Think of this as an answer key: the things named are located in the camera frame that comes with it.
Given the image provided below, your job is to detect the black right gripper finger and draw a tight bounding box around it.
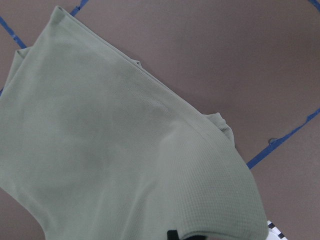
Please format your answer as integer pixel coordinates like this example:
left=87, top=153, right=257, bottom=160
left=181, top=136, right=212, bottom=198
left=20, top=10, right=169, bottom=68
left=167, top=230, right=178, bottom=240

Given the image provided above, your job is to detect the white metal bracket plate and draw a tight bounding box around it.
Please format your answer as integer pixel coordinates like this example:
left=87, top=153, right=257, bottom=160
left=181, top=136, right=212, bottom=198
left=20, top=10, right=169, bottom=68
left=266, top=220, right=288, bottom=240

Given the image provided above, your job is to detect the sage green long-sleeve shirt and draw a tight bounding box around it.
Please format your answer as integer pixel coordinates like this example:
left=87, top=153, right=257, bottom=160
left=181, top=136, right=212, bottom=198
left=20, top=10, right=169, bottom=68
left=0, top=6, right=269, bottom=240

